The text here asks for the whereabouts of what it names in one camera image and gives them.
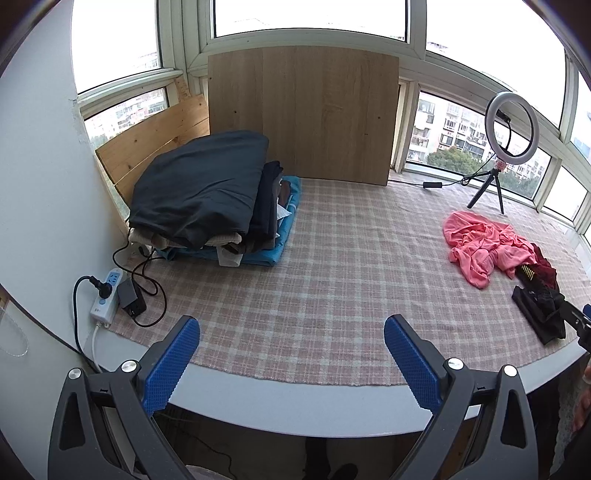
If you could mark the person's right hand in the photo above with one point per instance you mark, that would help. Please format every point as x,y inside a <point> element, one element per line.
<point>583,401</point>

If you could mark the black power adapter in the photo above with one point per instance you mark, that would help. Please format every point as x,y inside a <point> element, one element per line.
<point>131,297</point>

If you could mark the dark red garment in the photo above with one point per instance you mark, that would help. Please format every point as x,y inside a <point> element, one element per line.
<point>542,265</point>

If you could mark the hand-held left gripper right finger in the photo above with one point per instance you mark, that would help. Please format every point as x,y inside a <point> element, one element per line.
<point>411,364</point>

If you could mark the wooden plank panel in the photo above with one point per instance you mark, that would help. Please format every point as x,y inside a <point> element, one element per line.
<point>152,134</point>

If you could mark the navy folded garment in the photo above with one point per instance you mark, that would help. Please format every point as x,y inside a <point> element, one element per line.
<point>268,203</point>

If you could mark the person's right forearm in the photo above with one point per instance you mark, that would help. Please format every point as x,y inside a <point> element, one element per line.
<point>567,424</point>

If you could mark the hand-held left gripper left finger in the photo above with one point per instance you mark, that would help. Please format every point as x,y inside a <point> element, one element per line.
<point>171,360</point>

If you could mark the black tripod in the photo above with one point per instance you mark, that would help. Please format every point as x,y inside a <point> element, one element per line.
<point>482,189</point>

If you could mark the beige folded garment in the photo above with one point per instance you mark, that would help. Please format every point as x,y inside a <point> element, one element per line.
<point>157,239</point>

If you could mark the large wooden board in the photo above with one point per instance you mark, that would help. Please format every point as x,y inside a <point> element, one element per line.
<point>300,115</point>

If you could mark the clear plastic piece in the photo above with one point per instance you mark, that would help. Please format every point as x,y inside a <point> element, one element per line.
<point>11,332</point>

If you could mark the white power strip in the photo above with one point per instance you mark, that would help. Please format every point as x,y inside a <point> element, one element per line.
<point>104,300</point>

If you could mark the white window frame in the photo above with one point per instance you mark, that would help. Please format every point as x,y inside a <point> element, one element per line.
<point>194,50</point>

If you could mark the light grey garment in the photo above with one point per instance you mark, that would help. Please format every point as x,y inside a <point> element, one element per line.
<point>231,257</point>

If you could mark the black garment with yellow stripes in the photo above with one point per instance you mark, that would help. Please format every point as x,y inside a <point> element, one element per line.
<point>538,309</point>

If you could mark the stack of folded clothes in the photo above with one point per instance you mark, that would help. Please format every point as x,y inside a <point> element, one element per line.
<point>198,184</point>

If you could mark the pink garment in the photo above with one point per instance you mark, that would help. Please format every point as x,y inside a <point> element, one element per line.
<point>480,249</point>

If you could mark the white garment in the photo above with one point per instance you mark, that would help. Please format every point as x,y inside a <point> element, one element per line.
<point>284,214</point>

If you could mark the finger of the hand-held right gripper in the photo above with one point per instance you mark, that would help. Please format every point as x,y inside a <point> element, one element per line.
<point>575,319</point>

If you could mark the pink plaid mat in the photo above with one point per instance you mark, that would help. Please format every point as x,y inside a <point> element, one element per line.
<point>346,277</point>

